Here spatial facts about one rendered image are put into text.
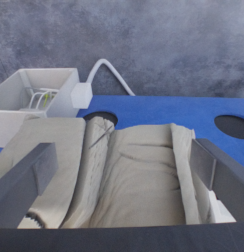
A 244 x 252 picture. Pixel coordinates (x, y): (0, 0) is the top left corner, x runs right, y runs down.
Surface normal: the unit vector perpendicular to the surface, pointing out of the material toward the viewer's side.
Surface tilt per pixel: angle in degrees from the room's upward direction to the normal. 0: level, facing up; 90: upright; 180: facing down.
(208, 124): 90
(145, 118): 90
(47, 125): 82
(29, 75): 0
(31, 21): 0
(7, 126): 0
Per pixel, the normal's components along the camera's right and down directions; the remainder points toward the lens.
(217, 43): -0.09, 0.65
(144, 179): -0.05, -0.83
